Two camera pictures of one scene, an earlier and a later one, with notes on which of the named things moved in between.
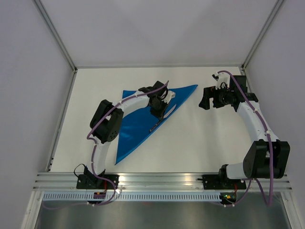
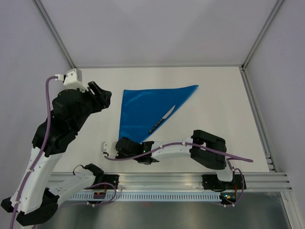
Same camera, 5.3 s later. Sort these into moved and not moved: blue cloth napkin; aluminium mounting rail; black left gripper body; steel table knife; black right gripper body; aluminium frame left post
Moved: black right gripper body; black left gripper body
Not moved: blue cloth napkin; aluminium mounting rail; aluminium frame left post; steel table knife
